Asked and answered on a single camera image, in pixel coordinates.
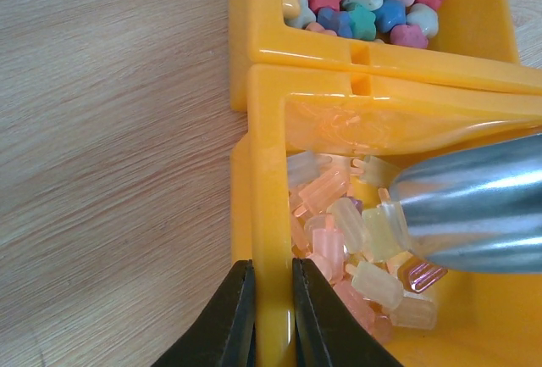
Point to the metal scoop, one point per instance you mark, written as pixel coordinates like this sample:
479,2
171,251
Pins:
476,210

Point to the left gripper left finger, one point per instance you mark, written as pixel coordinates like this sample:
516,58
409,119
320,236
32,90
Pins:
223,333

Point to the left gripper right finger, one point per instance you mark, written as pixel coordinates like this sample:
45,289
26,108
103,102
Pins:
326,332

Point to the yellow bin with star candies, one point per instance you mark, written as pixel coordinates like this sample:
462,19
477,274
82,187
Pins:
461,43

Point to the yellow bin with popsicle candies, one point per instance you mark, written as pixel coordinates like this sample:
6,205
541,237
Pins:
308,182

